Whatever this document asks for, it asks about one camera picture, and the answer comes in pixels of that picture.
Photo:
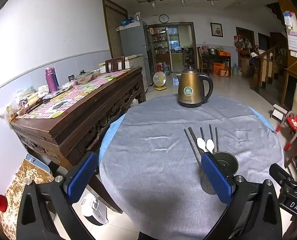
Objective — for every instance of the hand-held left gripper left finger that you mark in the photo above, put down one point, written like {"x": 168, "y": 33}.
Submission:
{"x": 81, "y": 177}

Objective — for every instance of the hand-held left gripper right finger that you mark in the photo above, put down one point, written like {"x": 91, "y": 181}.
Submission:
{"x": 216, "y": 180}

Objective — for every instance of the metal utensil holder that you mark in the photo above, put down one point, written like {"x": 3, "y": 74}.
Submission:
{"x": 226, "y": 165}

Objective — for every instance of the white floor appliance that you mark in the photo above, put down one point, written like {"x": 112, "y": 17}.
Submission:
{"x": 92, "y": 205}

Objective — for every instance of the light blue table cover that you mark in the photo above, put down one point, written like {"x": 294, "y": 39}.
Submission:
{"x": 111, "y": 135}

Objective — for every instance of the carved wooden sideboard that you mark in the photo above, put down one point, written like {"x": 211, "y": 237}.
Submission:
{"x": 71, "y": 122}

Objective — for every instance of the white step stool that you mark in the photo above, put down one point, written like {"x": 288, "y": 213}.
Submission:
{"x": 279, "y": 112}

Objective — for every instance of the gold patterned cloth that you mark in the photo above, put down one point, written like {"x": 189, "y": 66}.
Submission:
{"x": 18, "y": 187}

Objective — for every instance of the grey tablecloth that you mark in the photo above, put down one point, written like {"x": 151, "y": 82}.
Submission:
{"x": 151, "y": 155}

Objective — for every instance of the pink checkered cloth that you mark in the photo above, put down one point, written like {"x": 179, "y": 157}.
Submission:
{"x": 71, "y": 97}

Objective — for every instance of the red round object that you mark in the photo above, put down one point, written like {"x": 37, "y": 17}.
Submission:
{"x": 1, "y": 203}

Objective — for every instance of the bronze electric kettle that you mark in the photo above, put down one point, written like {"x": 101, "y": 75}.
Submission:
{"x": 188, "y": 90}

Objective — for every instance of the clear plastic bag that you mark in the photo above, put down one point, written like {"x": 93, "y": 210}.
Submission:
{"x": 7, "y": 112}

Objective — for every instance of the purple water bottle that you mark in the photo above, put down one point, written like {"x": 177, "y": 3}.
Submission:
{"x": 51, "y": 82}

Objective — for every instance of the bowl with green lid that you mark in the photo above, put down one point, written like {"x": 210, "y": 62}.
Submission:
{"x": 84, "y": 77}

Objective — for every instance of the white bowl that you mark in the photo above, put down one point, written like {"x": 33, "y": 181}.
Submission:
{"x": 96, "y": 73}

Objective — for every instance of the brown cardboard carton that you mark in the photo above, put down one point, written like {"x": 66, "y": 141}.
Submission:
{"x": 224, "y": 73}

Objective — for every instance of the wooden stair railing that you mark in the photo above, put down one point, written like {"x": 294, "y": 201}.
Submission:
{"x": 266, "y": 65}

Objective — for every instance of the blue water jug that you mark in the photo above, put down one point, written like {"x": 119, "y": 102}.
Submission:
{"x": 235, "y": 69}
{"x": 166, "y": 69}

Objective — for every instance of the round fan yellow base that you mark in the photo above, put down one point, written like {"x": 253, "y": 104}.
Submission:
{"x": 160, "y": 79}

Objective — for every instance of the brown wooden chair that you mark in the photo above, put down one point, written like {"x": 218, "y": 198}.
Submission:
{"x": 114, "y": 65}

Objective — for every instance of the dark wooden dining table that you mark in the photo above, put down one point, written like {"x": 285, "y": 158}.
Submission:
{"x": 216, "y": 58}

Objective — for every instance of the red plastic container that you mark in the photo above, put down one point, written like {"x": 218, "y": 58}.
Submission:
{"x": 159, "y": 68}

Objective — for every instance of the flat orange box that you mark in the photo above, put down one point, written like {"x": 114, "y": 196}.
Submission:
{"x": 224, "y": 54}

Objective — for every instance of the white chest freezer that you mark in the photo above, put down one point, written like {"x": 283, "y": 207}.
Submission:
{"x": 136, "y": 61}

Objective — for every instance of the metal basin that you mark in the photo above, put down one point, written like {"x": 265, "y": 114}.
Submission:
{"x": 212, "y": 51}

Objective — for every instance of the pantry shelf with jars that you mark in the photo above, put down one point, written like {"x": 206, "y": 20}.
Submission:
{"x": 158, "y": 45}

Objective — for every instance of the grey refrigerator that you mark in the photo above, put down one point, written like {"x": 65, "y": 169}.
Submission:
{"x": 132, "y": 40}

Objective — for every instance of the blue bag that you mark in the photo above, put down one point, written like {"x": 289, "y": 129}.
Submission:
{"x": 126, "y": 21}

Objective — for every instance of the clear plastic bottle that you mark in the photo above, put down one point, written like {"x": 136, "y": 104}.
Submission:
{"x": 137, "y": 16}

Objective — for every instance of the pink wall calendar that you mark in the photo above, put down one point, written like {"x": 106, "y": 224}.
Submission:
{"x": 294, "y": 42}

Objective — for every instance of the hanging bags on wall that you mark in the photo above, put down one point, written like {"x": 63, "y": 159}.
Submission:
{"x": 242, "y": 42}

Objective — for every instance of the framed wall picture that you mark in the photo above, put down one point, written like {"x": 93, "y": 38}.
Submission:
{"x": 216, "y": 30}

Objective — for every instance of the round wall clock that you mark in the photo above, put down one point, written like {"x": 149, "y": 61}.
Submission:
{"x": 164, "y": 18}

